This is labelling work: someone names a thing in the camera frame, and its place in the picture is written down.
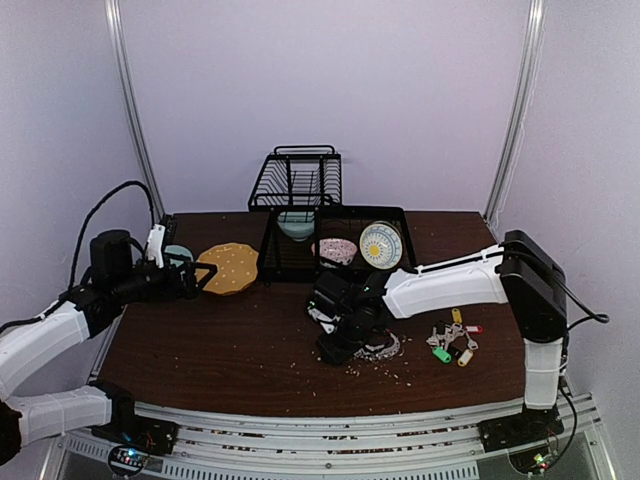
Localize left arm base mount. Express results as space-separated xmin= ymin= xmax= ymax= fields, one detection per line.
xmin=89 ymin=380 xmax=179 ymax=479

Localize metal table edge rail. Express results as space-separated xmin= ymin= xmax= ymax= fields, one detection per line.
xmin=134 ymin=394 xmax=617 ymax=479

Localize large keyring with red grip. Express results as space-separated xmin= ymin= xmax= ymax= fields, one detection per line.
xmin=353 ymin=331 xmax=401 ymax=362

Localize teal ceramic bowl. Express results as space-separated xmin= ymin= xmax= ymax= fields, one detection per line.
xmin=277 ymin=211 xmax=315 ymax=242

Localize aluminium frame post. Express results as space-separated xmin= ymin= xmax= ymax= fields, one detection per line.
xmin=483 ymin=0 xmax=547 ymax=232
xmin=104 ymin=0 xmax=166 ymax=219

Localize black metal dish rack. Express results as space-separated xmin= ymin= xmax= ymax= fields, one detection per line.
xmin=248 ymin=145 xmax=417 ymax=283

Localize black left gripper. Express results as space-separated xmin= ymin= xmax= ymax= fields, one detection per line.
xmin=111 ymin=251 xmax=216 ymax=304

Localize light blue flower plate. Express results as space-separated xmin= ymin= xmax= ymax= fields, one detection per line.
xmin=163 ymin=244 xmax=194 ymax=267

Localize left aluminium frame post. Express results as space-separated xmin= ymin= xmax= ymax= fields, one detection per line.
xmin=104 ymin=0 xmax=166 ymax=219

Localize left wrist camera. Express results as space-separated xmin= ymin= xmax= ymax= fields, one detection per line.
xmin=144 ymin=224 xmax=166 ymax=269

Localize yellow blue patterned bowl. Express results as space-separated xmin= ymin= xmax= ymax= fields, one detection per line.
xmin=359 ymin=221 xmax=403 ymax=270

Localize right aluminium frame post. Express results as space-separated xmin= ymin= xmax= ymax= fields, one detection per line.
xmin=483 ymin=0 xmax=547 ymax=232

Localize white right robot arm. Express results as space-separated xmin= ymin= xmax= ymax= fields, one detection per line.
xmin=306 ymin=230 xmax=568 ymax=442

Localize yellow polka dot plate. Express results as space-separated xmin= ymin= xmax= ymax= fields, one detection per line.
xmin=197 ymin=242 xmax=258 ymax=296

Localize bunch of tagged keys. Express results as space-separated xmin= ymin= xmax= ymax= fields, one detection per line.
xmin=426 ymin=308 xmax=485 ymax=368

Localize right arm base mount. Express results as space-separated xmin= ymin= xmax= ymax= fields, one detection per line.
xmin=477 ymin=406 xmax=564 ymax=477

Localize pink patterned bowl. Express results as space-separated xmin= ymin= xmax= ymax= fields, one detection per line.
xmin=311 ymin=238 xmax=358 ymax=268

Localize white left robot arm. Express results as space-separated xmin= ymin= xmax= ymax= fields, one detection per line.
xmin=1 ymin=225 xmax=217 ymax=462

